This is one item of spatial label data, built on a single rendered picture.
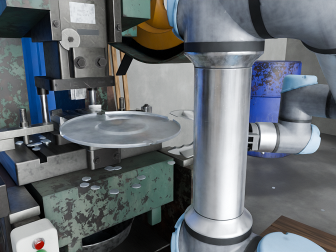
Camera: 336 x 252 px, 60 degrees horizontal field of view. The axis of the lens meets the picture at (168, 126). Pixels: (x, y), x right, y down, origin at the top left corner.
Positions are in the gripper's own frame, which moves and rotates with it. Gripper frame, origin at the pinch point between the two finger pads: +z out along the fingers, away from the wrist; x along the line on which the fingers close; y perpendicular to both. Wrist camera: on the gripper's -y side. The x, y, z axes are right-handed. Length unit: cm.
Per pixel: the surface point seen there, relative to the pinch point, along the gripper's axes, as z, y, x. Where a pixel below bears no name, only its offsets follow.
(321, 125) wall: -198, -270, 58
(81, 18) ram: 25.6, -13.7, -27.0
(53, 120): 35.4, -16.8, 2.5
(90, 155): 21.5, -4.1, 8.6
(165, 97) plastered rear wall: -3, -191, 20
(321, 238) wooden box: -53, -14, 39
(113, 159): 15.8, -7.9, 11.2
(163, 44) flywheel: 2.8, -39.3, -22.1
